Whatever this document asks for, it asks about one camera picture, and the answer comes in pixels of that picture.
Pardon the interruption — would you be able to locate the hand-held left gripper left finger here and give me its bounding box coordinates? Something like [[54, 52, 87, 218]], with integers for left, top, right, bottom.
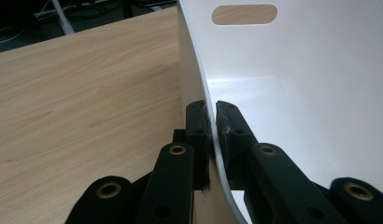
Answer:
[[173, 99, 212, 191]]

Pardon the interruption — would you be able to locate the white floor cable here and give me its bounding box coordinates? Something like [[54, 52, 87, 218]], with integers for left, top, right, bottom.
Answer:
[[0, 25, 26, 47]]

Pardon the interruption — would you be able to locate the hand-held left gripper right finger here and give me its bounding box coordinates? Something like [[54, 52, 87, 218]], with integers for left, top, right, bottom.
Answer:
[[215, 100, 260, 191]]

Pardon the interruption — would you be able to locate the white plastic bin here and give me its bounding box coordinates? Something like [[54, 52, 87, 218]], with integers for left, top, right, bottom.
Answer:
[[176, 0, 383, 224]]

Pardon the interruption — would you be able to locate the white desk frame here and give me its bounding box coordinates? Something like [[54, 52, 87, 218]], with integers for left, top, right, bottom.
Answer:
[[50, 0, 76, 35]]

